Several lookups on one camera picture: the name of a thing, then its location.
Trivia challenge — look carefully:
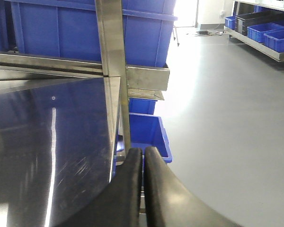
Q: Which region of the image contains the stainless steel rack frame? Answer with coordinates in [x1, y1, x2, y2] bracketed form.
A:
[0, 0, 170, 152]

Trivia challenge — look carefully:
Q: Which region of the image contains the blue bin on far shelf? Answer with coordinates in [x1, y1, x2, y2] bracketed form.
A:
[247, 20, 284, 43]
[264, 30, 284, 53]

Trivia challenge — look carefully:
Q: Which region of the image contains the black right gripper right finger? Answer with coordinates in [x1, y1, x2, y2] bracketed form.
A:
[144, 147, 239, 227]

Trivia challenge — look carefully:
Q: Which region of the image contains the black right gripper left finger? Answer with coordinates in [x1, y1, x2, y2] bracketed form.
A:
[53, 148, 142, 227]

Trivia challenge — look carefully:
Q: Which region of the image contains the distant steel shelf rack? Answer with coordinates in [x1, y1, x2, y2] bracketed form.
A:
[224, 0, 284, 62]

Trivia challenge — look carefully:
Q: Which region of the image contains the large blue bin on rack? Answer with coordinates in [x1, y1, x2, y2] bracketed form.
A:
[10, 0, 176, 67]

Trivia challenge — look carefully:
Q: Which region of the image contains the small blue bin far shelf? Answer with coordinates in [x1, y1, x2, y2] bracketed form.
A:
[225, 16, 236, 30]

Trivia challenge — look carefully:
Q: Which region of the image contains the blue bin under table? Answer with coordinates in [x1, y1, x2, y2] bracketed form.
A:
[113, 112, 173, 177]

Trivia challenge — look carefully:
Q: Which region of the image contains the black bin on shelf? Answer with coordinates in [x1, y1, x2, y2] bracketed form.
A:
[235, 10, 284, 36]

